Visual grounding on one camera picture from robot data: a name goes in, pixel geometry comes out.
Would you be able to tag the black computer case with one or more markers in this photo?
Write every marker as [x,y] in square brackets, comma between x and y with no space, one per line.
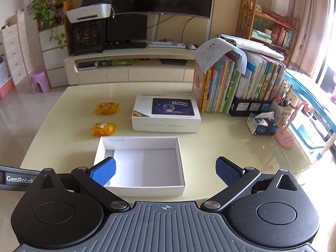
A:
[89,38]

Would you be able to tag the blue tissue box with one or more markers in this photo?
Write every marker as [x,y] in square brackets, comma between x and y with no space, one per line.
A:
[262,127]

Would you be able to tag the white cardboard box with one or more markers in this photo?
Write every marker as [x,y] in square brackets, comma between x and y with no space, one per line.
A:
[147,162]

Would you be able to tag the white computer mouse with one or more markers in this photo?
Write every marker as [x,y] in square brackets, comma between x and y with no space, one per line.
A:
[191,46]

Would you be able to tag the cream television cabinet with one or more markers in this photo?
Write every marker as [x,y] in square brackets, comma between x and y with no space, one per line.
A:
[136,74]

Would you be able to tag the row of colourful books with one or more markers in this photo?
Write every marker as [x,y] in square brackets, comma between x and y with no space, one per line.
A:
[231,86]

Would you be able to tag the white printed paper sheets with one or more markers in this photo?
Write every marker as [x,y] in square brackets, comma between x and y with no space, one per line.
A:
[212,51]

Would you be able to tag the wooden shelf with white drawers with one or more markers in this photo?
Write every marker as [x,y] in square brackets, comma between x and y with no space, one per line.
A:
[50,43]

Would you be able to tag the purple book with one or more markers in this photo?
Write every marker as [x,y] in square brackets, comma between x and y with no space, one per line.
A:
[88,65]

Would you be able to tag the black file holder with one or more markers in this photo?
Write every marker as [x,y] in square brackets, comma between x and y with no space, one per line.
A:
[249,107]

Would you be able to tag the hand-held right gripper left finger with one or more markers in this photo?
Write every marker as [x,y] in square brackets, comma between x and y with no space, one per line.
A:
[103,173]

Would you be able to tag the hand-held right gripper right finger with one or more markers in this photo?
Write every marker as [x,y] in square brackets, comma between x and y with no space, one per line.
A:
[227,172]

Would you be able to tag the cartoon pen cup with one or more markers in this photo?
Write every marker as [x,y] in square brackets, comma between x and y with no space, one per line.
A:
[281,111]

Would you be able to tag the wooden bookshelf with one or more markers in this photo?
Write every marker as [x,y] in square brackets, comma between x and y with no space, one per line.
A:
[273,31]

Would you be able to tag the white tablet product box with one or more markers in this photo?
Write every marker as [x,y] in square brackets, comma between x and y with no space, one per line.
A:
[165,110]

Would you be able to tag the orange snack packet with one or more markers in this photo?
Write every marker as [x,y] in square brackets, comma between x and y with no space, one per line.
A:
[106,108]
[103,129]

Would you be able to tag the white and blue stick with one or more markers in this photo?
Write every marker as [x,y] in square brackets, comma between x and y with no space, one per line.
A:
[324,149]

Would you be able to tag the white drawer cabinet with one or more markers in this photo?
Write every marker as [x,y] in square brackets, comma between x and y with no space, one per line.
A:
[14,47]

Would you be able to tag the white keyboard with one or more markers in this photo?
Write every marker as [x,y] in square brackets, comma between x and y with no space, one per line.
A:
[166,44]

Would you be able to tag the pink desk stand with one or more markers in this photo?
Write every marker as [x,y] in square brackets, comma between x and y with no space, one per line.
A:
[284,137]

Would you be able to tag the black computer monitor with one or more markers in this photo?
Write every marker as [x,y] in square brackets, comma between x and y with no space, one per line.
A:
[127,27]

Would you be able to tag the green packet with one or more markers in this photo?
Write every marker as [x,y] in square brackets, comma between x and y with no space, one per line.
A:
[116,63]

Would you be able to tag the purple plastic stool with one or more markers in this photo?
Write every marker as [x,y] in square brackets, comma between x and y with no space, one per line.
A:
[39,80]

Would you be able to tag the blue plastic storage bin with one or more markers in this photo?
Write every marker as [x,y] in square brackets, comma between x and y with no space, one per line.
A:
[307,89]

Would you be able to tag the pink storage bin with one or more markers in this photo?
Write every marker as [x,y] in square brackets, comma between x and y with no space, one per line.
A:
[5,89]

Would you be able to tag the black flat device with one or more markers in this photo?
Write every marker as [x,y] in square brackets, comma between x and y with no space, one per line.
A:
[173,62]

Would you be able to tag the floral curtain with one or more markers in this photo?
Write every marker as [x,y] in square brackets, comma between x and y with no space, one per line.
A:
[307,18]

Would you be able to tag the white printer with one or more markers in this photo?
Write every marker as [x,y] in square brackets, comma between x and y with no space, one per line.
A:
[89,11]

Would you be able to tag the cream glass-topped desktop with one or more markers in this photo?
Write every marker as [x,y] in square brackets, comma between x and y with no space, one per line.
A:
[65,144]

